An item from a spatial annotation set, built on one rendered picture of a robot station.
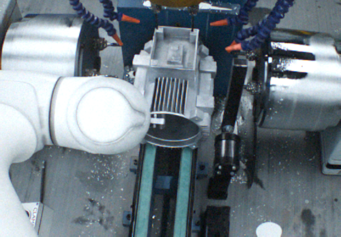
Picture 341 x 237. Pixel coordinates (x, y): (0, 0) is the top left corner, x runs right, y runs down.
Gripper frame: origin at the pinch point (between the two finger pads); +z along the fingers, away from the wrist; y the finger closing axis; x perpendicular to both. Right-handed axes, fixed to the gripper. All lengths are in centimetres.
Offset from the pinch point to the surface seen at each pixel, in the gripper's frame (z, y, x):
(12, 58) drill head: 2.4, 31.3, -11.8
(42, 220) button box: -8.3, 17.6, 22.4
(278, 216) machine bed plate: 22.0, -36.3, 22.7
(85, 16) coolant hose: -3.3, 12.9, -21.0
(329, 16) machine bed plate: 60, -58, -42
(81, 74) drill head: 6.6, 14.7, -9.5
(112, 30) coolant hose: 3.2, 7.9, -19.3
